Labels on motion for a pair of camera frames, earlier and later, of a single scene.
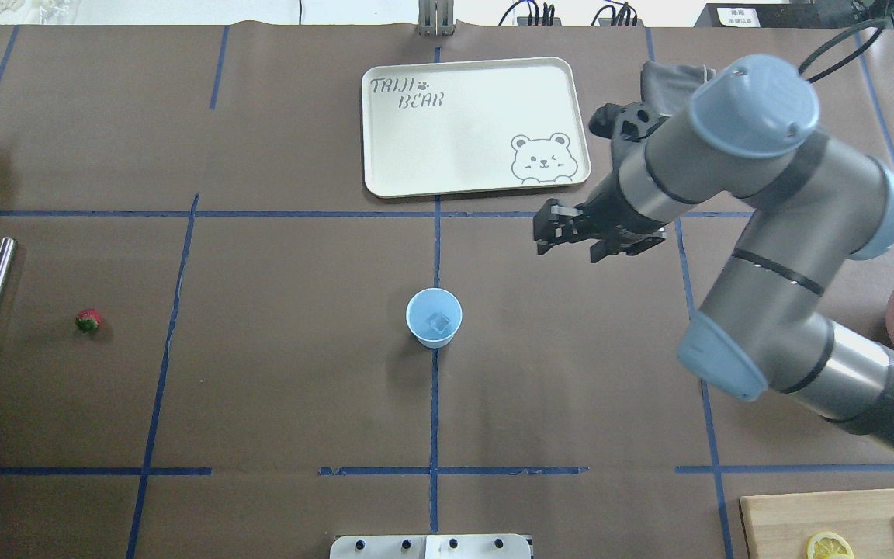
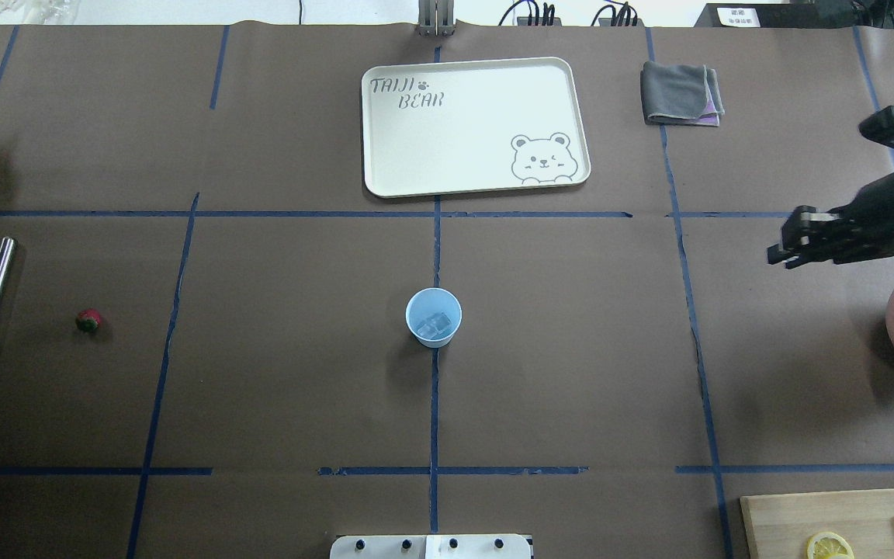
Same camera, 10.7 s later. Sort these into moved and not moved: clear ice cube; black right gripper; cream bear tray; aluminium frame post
Moved: black right gripper
Not moved: cream bear tray; aluminium frame post; clear ice cube
